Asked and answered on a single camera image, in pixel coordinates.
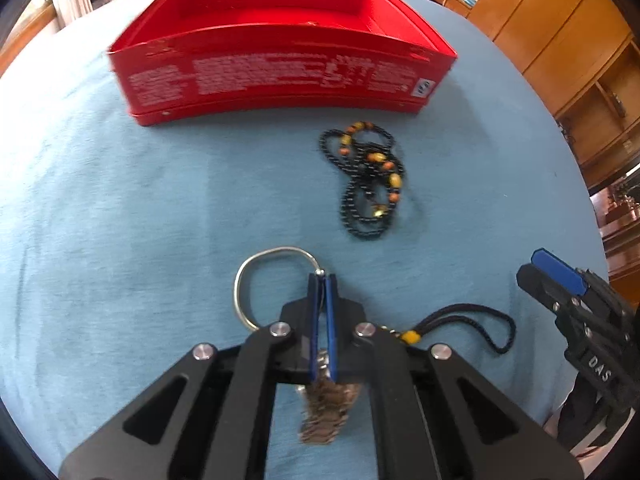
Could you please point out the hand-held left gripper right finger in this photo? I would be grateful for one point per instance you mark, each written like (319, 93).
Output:
(332, 320)

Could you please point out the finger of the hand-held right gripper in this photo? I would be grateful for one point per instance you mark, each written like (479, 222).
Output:
(555, 272)

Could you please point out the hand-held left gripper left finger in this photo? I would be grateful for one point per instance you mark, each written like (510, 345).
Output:
(314, 320)

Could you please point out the thin silver bangle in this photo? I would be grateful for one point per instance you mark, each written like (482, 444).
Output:
(260, 280)

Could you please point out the red rectangular box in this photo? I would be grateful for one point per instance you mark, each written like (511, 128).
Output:
(280, 65)

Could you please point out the blue bed sheet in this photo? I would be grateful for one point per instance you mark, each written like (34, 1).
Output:
(150, 210)

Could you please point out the wooden wardrobe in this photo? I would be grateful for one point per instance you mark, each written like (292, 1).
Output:
(575, 45)

